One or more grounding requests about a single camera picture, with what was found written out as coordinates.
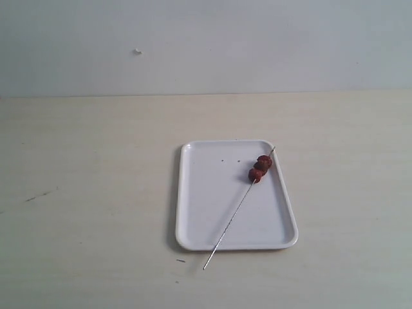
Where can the white rectangular plastic tray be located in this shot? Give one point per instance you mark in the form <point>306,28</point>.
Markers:
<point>213,177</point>

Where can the dark red fruit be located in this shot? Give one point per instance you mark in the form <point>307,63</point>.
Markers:
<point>263,165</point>

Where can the thin metal skewer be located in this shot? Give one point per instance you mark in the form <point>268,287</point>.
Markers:
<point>227,227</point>

